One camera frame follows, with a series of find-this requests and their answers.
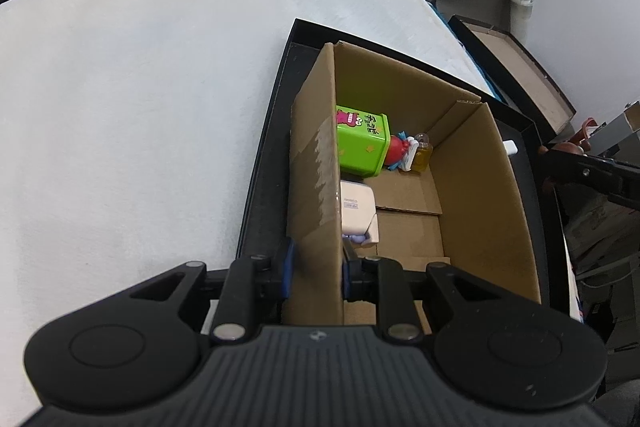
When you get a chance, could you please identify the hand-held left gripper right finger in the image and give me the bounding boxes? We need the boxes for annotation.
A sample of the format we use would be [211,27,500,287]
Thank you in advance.
[341,239,507,342]

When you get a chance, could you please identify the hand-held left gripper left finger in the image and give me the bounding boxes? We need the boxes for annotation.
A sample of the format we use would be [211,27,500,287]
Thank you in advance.
[127,239,297,342]

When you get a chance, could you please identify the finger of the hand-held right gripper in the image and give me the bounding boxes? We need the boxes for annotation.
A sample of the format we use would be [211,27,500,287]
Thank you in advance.
[537,151,640,210]

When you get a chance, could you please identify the white cube toy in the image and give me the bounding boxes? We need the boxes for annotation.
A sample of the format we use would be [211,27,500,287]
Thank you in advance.
[340,179,381,248]

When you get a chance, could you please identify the brown cardboard box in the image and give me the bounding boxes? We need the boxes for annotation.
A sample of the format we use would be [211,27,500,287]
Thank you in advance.
[286,41,543,328]

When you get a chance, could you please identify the black tray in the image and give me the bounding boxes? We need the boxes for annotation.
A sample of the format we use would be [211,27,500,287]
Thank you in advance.
[448,14,577,142]
[236,18,571,323]

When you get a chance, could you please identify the green toy bin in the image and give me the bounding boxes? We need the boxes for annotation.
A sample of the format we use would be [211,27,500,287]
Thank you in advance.
[335,105,392,175]

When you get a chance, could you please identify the red-haired figurine with jar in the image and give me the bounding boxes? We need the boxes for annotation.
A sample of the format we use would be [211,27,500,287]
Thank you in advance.
[382,133,435,174]

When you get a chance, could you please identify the grey desk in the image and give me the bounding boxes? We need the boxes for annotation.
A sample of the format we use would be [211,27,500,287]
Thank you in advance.
[587,99,640,152]

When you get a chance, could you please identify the blue printed bed sheet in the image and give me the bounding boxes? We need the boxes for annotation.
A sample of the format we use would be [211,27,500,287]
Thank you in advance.
[430,2,506,102]

